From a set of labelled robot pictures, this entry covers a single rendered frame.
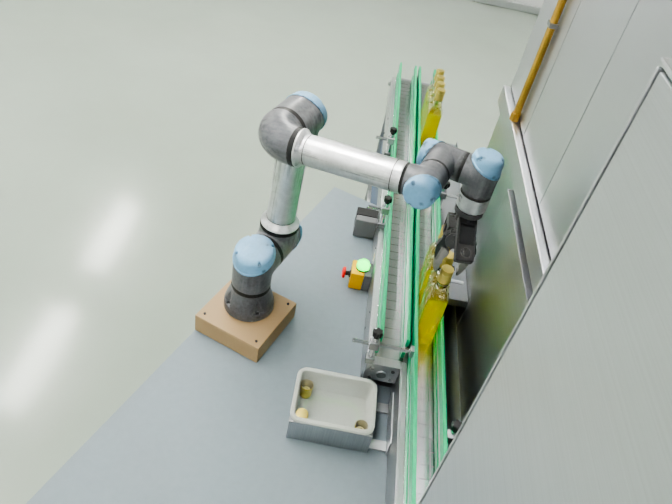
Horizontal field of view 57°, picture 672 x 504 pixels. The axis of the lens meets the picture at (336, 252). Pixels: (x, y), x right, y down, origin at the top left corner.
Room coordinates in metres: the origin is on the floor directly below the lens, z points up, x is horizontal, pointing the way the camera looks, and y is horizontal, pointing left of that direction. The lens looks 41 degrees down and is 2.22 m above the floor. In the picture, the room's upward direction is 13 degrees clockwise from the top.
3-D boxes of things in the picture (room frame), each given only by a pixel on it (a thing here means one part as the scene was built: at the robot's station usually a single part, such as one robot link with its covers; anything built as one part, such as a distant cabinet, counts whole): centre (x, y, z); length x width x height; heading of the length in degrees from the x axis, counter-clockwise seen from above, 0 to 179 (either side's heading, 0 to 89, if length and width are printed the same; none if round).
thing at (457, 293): (1.89, -0.38, 0.84); 0.95 x 0.09 x 0.11; 2
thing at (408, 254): (2.01, -0.21, 0.92); 1.75 x 0.01 x 0.08; 2
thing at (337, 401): (0.98, -0.08, 0.80); 0.22 x 0.17 x 0.09; 92
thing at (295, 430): (0.98, -0.11, 0.79); 0.27 x 0.17 x 0.08; 92
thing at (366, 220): (1.81, -0.08, 0.79); 0.08 x 0.08 x 0.08; 2
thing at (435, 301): (1.23, -0.30, 0.99); 0.06 x 0.06 x 0.21; 2
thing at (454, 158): (1.26, -0.19, 1.45); 0.11 x 0.11 x 0.08; 73
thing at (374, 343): (1.10, -0.18, 0.95); 0.17 x 0.03 x 0.12; 92
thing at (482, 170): (1.25, -0.29, 1.45); 0.09 x 0.08 x 0.11; 73
